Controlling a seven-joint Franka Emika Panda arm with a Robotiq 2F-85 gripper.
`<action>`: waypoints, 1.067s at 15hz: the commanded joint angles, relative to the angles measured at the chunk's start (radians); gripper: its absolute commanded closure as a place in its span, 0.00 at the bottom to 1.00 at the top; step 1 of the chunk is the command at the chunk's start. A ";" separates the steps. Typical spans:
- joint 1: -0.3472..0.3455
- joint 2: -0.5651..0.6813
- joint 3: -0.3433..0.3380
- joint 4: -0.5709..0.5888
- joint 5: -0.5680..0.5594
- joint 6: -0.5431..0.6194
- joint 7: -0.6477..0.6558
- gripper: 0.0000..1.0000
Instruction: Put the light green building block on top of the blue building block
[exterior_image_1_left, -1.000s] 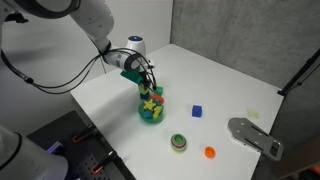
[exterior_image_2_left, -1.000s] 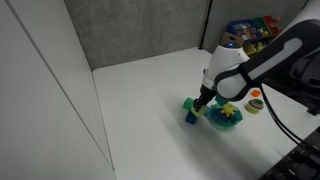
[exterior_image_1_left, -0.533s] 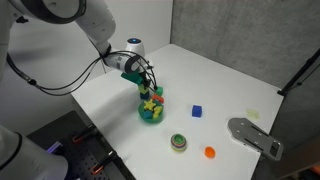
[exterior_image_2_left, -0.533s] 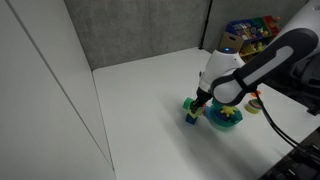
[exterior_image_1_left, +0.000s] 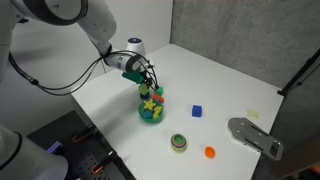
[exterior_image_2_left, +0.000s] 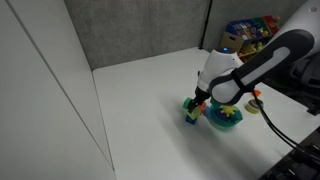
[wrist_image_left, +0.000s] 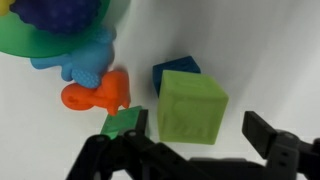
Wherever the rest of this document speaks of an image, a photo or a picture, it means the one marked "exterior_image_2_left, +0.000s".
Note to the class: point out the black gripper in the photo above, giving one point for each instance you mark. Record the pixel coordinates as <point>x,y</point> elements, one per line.
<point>201,95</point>

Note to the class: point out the light green building block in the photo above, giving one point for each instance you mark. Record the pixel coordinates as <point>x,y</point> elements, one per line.
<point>195,114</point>

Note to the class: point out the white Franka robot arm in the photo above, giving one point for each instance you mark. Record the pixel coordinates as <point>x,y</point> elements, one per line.
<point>266,63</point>

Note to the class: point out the orange red building block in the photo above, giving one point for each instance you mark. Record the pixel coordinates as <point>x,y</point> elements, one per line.
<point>203,107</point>

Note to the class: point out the teal green building block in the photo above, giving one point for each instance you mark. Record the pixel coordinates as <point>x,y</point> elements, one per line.
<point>186,102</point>

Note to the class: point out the dark blue building block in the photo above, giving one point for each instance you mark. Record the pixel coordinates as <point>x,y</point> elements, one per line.
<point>191,120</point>

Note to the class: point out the small teal toy block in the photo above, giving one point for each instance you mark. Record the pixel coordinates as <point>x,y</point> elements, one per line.
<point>215,104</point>

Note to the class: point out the green plastic bowl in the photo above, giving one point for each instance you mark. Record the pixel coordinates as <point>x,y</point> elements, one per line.
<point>221,124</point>

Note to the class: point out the yellow star toy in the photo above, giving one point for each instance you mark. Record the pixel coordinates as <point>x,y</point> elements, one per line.
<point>228,110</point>

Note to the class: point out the rainbow stacking cups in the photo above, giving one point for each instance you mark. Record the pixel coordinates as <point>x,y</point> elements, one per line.
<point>254,106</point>

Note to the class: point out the small orange cup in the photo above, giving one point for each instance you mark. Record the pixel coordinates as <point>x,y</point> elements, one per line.
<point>256,93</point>

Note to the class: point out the brown cardboard box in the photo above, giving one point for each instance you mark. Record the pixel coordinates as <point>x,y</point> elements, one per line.
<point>230,40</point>

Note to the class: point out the yellow toy pile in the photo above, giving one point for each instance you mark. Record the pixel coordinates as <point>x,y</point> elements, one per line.
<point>251,49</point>

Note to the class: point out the black stand pole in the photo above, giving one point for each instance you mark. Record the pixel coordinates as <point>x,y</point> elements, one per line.
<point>206,23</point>

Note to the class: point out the colourful toy box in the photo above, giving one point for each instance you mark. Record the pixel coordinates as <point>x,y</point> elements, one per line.
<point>253,26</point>

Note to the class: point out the black office chair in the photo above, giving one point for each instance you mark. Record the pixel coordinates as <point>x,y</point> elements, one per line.
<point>300,80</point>

